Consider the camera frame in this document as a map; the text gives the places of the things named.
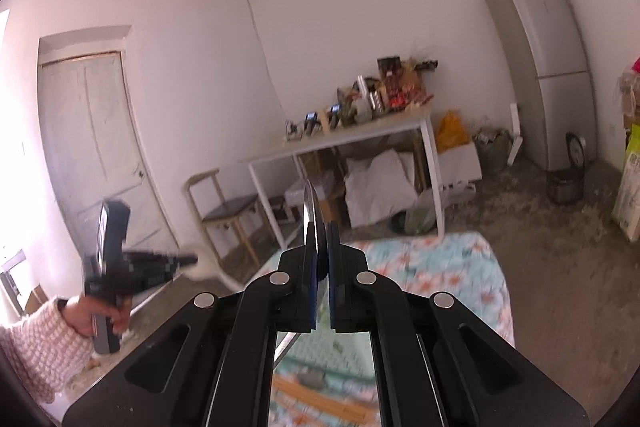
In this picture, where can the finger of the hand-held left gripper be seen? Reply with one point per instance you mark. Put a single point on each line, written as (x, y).
(150, 264)

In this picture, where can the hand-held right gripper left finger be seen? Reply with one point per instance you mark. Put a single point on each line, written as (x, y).
(312, 302)

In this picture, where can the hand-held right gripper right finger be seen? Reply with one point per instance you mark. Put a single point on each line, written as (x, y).
(336, 307)

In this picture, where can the mint green utensil caddy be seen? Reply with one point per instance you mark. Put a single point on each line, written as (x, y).
(330, 352)

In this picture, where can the white plastic spoon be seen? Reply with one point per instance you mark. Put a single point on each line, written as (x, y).
(202, 271)

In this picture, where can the wooden chopstick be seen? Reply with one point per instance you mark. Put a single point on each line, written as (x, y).
(320, 389)
(340, 414)

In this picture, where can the metal spoon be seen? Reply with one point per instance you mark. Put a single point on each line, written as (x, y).
(311, 207)

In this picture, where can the person's left forearm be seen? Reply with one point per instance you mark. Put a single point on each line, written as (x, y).
(35, 347)

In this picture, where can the person's left hand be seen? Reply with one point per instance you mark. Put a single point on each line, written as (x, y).
(80, 314)

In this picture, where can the wooden chair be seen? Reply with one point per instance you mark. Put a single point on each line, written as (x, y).
(230, 209)

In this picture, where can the floral blanket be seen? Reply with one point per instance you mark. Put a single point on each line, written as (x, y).
(450, 277)

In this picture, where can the white door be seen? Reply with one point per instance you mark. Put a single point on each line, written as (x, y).
(95, 147)

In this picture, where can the green plastic bag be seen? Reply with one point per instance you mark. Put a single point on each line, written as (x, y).
(420, 212)

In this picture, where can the white cloth sack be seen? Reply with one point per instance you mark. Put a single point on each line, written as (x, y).
(380, 187)

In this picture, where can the small screen device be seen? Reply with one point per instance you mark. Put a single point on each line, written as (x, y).
(334, 116)
(312, 123)

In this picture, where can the white box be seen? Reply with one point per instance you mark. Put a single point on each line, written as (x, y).
(460, 167)

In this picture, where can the yellow plastic bag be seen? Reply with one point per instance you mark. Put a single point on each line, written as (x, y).
(451, 132)

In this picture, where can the grey sack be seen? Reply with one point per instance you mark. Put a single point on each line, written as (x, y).
(492, 149)

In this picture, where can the pile of packets and jars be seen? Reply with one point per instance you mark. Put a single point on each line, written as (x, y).
(395, 89)

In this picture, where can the white board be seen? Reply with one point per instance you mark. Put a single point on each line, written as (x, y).
(515, 134)

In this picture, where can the green and white sack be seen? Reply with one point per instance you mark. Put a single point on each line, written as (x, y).
(629, 187)

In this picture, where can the grey box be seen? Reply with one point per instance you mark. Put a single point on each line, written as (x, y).
(545, 67)

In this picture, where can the wall shelf with items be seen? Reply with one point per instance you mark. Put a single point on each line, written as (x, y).
(350, 134)

